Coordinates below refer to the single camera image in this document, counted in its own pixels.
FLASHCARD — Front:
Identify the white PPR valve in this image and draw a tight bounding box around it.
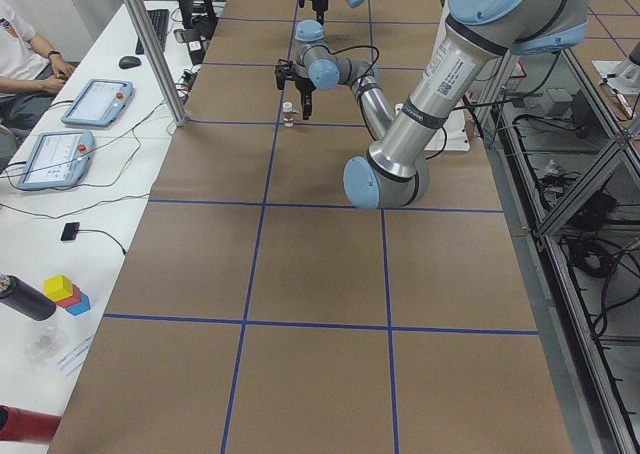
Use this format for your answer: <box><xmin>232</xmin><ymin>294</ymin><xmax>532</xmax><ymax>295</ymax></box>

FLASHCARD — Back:
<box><xmin>281</xmin><ymin>101</ymin><xmax>295</xmax><ymax>128</ymax></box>

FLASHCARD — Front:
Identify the black keyboard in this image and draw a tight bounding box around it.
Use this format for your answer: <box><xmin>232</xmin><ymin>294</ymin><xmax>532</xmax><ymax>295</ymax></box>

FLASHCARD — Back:
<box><xmin>134</xmin><ymin>8</ymin><xmax>171</xmax><ymax>56</ymax></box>

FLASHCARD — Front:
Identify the black computer mouse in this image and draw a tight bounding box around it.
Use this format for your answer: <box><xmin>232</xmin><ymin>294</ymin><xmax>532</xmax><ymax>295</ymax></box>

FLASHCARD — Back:
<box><xmin>118</xmin><ymin>55</ymin><xmax>142</xmax><ymax>70</ymax></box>

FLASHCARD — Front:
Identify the upper teach pendant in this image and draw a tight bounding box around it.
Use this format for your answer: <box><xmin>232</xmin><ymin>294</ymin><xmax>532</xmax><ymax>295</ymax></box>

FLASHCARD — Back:
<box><xmin>61</xmin><ymin>79</ymin><xmax>134</xmax><ymax>128</ymax></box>

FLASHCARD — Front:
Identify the teach pendant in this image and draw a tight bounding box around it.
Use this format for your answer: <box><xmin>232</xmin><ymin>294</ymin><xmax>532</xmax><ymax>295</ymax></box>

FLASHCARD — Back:
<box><xmin>61</xmin><ymin>79</ymin><xmax>134</xmax><ymax>128</ymax></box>
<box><xmin>16</xmin><ymin>130</ymin><xmax>95</xmax><ymax>191</ymax></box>

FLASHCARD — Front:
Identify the lower teach pendant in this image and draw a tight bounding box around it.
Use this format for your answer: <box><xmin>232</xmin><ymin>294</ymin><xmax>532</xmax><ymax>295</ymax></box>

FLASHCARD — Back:
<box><xmin>16</xmin><ymin>130</ymin><xmax>95</xmax><ymax>191</ymax></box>

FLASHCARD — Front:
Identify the small black device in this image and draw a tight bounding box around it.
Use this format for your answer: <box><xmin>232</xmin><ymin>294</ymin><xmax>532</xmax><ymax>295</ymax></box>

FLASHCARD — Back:
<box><xmin>60</xmin><ymin>222</ymin><xmax>80</xmax><ymax>242</ymax></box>

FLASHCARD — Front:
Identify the seated person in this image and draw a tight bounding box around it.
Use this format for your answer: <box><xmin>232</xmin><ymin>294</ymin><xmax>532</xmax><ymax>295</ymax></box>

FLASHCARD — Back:
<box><xmin>1</xmin><ymin>2</ymin><xmax>76</xmax><ymax>152</ymax></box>

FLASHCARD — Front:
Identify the blue block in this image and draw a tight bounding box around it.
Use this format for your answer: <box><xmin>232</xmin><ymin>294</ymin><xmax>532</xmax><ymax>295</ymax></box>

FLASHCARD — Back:
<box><xmin>65</xmin><ymin>292</ymin><xmax>91</xmax><ymax>316</ymax></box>

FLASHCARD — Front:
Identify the yellow block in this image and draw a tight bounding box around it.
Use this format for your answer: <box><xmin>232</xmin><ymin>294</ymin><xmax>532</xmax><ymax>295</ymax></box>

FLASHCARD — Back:
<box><xmin>44</xmin><ymin>275</ymin><xmax>74</xmax><ymax>306</ymax></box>

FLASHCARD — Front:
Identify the black cylinder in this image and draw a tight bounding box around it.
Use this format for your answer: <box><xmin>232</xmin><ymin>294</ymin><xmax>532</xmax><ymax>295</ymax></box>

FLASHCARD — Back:
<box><xmin>1</xmin><ymin>274</ymin><xmax>56</xmax><ymax>321</ymax></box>

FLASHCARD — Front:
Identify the red cylinder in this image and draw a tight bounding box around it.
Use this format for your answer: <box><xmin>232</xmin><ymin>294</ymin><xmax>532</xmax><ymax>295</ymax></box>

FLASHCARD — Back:
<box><xmin>1</xmin><ymin>405</ymin><xmax>61</xmax><ymax>444</ymax></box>

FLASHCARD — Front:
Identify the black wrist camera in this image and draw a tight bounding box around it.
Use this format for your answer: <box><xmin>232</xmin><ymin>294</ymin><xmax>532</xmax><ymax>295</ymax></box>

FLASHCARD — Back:
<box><xmin>274</xmin><ymin>59</ymin><xmax>295</xmax><ymax>91</ymax></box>

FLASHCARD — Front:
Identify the white metal base plate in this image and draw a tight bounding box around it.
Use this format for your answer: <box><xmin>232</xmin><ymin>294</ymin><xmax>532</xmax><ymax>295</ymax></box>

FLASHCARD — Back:
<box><xmin>425</xmin><ymin>111</ymin><xmax>470</xmax><ymax>152</ymax></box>

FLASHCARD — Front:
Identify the aluminium frame post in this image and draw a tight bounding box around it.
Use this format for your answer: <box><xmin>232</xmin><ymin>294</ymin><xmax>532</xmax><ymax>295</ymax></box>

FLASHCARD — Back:
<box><xmin>123</xmin><ymin>0</ymin><xmax>187</xmax><ymax>126</ymax></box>

